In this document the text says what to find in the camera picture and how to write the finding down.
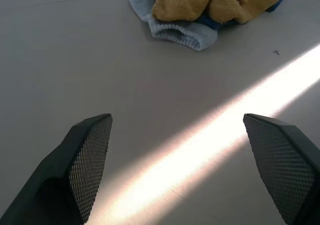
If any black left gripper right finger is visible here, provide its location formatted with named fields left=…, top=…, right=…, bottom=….
left=243, top=113, right=320, bottom=225

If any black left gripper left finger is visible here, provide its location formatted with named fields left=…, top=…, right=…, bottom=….
left=0, top=113, right=113, bottom=225

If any yellow terry sock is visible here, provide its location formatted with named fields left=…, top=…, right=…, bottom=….
left=151, top=0, right=286, bottom=25

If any large blue sock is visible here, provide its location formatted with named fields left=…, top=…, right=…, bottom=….
left=197, top=0, right=290, bottom=31

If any light blue-grey sock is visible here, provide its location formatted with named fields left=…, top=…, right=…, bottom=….
left=128, top=0, right=218, bottom=52

